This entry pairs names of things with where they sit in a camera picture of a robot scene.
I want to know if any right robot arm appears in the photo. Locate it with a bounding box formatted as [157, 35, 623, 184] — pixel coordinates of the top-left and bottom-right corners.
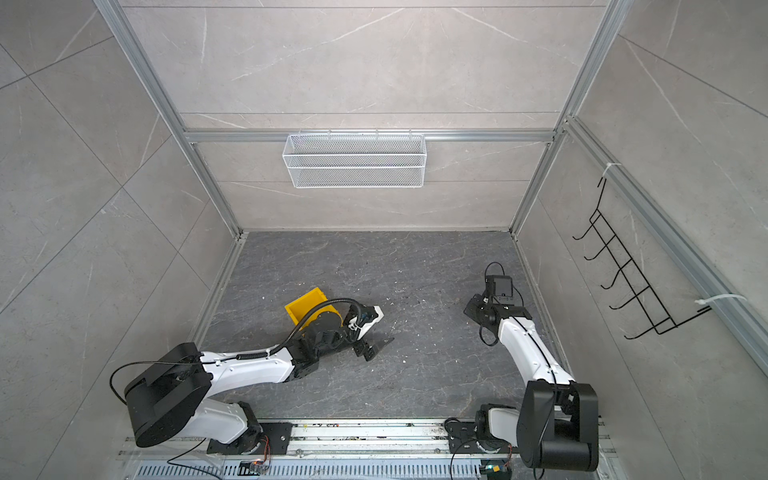
[464, 294, 599, 472]

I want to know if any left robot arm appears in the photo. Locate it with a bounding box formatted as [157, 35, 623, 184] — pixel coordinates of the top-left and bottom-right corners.
[124, 306, 384, 455]

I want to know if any yellow plastic bin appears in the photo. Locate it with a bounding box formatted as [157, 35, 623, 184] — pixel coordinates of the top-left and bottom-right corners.
[285, 288, 342, 333]

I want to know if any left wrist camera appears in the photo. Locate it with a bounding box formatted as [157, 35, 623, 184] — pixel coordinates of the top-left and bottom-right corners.
[347, 306, 384, 340]

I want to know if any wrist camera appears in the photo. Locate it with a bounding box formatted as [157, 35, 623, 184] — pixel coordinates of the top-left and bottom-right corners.
[484, 275, 514, 305]
[347, 306, 384, 340]

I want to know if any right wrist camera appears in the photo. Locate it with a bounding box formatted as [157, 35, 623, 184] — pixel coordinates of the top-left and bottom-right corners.
[484, 275, 514, 305]

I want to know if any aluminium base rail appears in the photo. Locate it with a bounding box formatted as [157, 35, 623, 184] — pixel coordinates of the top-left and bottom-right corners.
[114, 418, 624, 479]

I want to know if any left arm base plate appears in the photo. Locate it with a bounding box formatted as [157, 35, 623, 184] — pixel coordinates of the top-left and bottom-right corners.
[206, 422, 293, 456]

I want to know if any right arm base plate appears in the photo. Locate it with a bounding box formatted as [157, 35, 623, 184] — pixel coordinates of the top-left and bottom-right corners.
[443, 417, 519, 455]

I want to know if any black wire hook rack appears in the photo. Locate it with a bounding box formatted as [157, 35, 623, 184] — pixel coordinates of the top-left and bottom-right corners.
[572, 178, 713, 341]

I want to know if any white wire mesh basket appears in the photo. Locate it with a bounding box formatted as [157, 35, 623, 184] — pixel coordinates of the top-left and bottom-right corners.
[282, 133, 428, 189]

